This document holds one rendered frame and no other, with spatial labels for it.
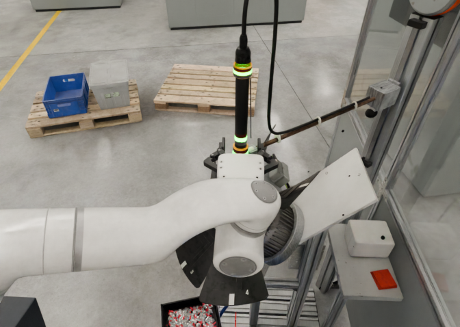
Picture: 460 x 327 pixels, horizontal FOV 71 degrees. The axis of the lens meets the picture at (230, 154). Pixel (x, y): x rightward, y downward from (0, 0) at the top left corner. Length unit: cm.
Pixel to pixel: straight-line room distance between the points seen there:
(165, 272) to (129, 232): 200
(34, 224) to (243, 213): 28
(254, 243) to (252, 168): 19
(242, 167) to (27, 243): 39
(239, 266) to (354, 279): 103
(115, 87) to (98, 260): 335
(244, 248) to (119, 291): 201
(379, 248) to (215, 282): 77
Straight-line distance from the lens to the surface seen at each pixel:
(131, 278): 252
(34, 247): 49
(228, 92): 403
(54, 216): 50
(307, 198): 132
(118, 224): 49
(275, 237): 121
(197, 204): 47
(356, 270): 156
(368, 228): 156
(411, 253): 153
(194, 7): 636
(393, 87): 130
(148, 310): 238
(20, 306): 114
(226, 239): 54
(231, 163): 68
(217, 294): 109
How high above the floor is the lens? 213
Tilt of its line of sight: 41 degrees down
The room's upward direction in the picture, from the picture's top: straight up
